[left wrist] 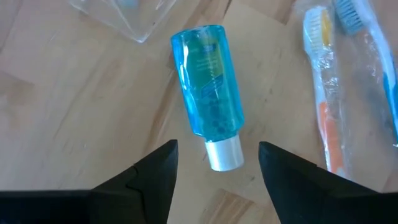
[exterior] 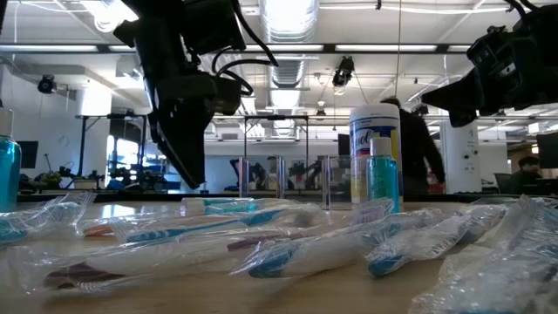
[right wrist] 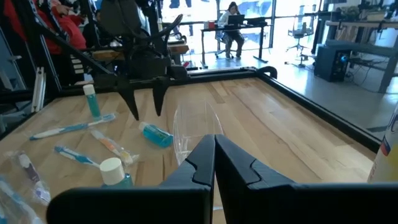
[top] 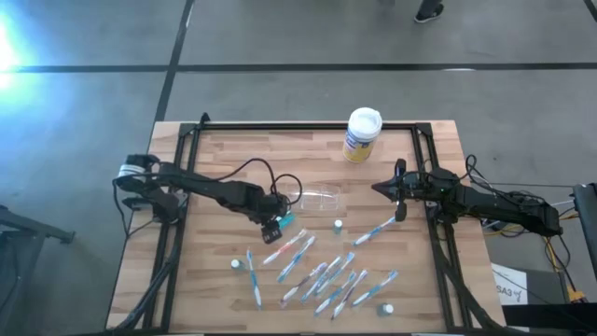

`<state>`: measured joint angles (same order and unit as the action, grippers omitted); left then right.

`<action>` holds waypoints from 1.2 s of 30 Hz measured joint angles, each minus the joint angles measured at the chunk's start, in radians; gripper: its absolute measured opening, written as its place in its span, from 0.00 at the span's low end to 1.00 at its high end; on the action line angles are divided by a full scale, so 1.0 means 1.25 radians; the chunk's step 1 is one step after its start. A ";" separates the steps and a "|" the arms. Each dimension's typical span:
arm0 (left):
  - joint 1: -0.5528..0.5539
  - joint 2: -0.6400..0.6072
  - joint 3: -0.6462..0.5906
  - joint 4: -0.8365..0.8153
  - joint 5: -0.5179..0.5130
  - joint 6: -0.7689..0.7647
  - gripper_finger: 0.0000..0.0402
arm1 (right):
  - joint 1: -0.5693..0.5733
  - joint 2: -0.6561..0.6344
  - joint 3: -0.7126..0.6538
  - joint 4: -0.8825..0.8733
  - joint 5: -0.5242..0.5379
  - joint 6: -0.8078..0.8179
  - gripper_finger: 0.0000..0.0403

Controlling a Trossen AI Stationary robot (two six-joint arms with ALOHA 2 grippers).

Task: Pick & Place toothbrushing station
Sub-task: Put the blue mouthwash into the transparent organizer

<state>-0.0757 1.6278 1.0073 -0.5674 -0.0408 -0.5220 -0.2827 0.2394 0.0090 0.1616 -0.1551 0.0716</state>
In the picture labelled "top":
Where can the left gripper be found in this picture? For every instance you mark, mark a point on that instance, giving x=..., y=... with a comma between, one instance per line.
x=270, y=205

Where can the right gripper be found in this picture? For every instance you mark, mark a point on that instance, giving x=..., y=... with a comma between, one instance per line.
x=401, y=214

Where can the small teal mouthwash bottle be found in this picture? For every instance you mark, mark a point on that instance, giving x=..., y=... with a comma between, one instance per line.
x=287, y=219

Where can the orange white toothbrush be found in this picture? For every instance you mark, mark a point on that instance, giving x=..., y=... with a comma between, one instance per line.
x=284, y=247

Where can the clear plastic organizer box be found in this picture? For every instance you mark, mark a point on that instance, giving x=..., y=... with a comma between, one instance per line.
x=322, y=198

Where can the small toothpaste tube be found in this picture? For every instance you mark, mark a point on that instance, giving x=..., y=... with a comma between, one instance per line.
x=337, y=226
x=237, y=264
x=385, y=309

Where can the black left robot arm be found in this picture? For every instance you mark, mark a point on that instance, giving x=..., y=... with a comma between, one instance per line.
x=210, y=186

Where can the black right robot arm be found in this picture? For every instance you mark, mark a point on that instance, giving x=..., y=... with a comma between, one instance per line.
x=490, y=203

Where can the yellow disinfectant wipes canister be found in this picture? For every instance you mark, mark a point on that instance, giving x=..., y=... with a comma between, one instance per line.
x=361, y=140

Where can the white paper label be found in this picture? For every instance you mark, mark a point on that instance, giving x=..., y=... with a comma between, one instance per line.
x=508, y=291

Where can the person's foot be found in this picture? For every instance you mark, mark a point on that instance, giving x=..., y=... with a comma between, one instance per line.
x=429, y=13

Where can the black equipment case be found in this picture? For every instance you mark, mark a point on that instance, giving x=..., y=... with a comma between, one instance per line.
x=587, y=210

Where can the black box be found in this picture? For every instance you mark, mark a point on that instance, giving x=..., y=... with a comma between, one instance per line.
x=550, y=317

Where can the black metal stand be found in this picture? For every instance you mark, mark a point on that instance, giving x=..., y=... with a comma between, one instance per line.
x=28, y=226

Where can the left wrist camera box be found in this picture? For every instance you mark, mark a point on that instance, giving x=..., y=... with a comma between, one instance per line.
x=271, y=234

